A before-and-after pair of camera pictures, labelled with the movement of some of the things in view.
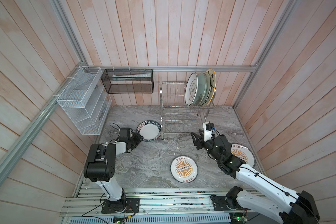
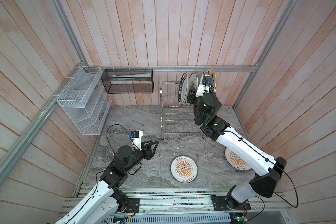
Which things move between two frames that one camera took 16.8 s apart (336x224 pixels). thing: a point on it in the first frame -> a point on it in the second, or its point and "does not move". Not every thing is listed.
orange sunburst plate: (184, 169) does not move
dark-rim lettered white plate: (150, 130) -> (183, 92)
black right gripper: (200, 140) -> (192, 96)
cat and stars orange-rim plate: (213, 79) does not move
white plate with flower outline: (191, 89) does not move
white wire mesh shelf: (86, 101) does not move
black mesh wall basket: (128, 80) does not move
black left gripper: (138, 139) -> (148, 155)
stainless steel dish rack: (176, 117) does not move
